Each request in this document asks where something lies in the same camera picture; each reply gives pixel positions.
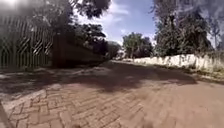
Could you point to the row of dark trees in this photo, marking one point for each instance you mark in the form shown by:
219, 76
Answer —
90, 36

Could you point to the white wall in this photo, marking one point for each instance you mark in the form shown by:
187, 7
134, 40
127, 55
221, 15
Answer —
180, 61

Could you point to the group of tall trees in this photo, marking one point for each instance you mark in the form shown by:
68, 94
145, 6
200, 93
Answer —
180, 30

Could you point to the metal bar fence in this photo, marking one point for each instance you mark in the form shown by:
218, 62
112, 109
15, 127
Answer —
23, 46

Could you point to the dark brown wall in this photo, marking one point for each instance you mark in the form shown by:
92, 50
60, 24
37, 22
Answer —
76, 53

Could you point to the red brick road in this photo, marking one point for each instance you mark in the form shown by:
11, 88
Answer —
110, 106

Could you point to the distant clump of trees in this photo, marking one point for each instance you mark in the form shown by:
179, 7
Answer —
136, 45

